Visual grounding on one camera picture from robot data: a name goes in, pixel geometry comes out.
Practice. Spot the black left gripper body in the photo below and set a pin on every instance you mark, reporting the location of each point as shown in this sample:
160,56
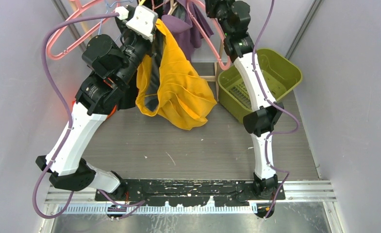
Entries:
134,50

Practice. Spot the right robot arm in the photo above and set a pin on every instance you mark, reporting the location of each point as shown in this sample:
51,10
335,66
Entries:
233,17

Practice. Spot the pink empty hanger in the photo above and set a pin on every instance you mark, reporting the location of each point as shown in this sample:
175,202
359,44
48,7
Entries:
69,10

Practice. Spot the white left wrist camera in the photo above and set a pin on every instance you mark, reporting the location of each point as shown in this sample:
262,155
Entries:
143,22

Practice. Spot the pink plastic hanger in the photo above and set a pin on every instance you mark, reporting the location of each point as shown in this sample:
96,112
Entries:
217,55

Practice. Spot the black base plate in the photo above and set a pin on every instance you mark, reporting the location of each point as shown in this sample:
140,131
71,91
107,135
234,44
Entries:
190,193

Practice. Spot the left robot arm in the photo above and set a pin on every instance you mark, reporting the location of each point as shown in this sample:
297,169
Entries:
111,79

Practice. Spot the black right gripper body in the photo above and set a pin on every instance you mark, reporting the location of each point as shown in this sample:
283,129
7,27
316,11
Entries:
218,9

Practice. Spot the purple skirt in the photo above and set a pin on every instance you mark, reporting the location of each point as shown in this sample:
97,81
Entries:
183,29

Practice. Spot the yellow skirt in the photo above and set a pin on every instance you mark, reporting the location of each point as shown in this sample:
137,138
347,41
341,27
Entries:
169,86

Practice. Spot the black skirt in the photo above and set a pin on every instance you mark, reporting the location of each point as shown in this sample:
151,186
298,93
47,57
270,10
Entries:
155,5

